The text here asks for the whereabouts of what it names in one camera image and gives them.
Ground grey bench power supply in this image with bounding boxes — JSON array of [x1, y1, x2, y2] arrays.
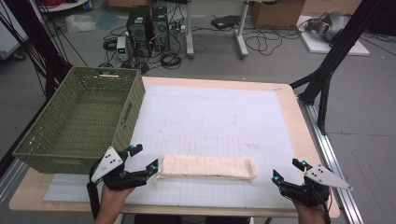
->
[[116, 35, 130, 62]]

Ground black flat device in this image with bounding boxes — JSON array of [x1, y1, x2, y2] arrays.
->
[[210, 15, 241, 31]]

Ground coiled black cable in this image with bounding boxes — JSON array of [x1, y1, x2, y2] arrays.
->
[[160, 51, 183, 70]]

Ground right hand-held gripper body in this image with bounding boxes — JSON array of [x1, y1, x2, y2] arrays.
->
[[279, 164, 354, 208]]

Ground aluminium rail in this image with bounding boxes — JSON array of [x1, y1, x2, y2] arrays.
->
[[298, 95, 364, 224], [0, 158, 30, 202]]

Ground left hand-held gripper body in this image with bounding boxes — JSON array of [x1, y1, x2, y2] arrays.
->
[[89, 147, 148, 191]]

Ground brown cardboard box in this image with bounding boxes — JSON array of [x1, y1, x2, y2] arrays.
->
[[250, 0, 306, 31]]

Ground thin black cable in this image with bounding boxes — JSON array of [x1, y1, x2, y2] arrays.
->
[[322, 199, 332, 224]]

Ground clear plastic bag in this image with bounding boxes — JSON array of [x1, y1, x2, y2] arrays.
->
[[64, 13, 98, 34]]

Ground white desk frame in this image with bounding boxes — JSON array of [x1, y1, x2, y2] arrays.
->
[[185, 0, 250, 60]]

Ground white flat platform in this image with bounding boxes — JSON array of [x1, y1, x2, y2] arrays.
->
[[297, 15, 371, 57]]

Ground loose black floor cable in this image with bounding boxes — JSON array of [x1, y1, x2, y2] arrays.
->
[[244, 29, 302, 57]]

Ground cream towel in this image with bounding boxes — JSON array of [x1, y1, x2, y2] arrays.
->
[[153, 154, 258, 184]]

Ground white round table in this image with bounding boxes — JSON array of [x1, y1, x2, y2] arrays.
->
[[36, 0, 92, 13]]

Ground grey rounded machine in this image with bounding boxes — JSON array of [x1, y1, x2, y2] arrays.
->
[[305, 11, 352, 43]]

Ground white grid mat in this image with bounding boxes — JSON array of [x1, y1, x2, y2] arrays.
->
[[43, 83, 304, 210]]

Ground green woven plastic basket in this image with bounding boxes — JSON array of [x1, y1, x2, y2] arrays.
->
[[12, 65, 147, 175]]

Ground black computer tower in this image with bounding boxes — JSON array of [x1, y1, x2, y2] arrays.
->
[[126, 5, 154, 58], [151, 6, 171, 52]]

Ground person's right hand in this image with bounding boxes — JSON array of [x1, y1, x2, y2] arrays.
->
[[293, 201, 330, 219]]

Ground person's left hand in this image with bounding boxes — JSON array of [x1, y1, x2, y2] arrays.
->
[[98, 185, 135, 217]]

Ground black metal stand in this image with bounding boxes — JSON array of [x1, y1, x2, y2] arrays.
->
[[3, 0, 73, 101], [289, 0, 386, 135]]

